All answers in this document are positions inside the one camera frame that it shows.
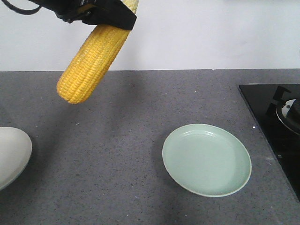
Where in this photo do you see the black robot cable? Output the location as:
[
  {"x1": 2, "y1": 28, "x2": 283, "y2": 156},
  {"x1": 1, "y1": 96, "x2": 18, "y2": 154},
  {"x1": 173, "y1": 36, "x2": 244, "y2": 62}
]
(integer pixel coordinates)
[{"x1": 0, "y1": 0, "x2": 43, "y2": 15}]

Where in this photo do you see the black gas stove top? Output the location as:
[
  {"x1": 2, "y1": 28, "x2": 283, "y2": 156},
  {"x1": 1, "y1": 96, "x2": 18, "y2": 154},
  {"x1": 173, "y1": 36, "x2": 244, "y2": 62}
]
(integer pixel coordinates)
[{"x1": 239, "y1": 83, "x2": 300, "y2": 203}]

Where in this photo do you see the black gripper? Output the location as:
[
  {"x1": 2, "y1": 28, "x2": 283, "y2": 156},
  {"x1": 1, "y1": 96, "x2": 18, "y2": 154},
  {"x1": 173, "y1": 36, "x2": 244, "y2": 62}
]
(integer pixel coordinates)
[{"x1": 31, "y1": 0, "x2": 136, "y2": 30}]

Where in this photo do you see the black stove burner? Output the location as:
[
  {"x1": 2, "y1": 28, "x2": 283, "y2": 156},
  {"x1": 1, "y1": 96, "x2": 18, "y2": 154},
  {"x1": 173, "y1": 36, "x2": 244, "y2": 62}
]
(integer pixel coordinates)
[{"x1": 266, "y1": 85, "x2": 300, "y2": 135}]

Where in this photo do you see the yellow corn cob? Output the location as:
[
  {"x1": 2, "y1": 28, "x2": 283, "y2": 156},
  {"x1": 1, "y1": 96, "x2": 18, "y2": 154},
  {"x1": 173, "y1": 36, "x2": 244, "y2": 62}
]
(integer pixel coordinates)
[{"x1": 57, "y1": 0, "x2": 139, "y2": 104}]

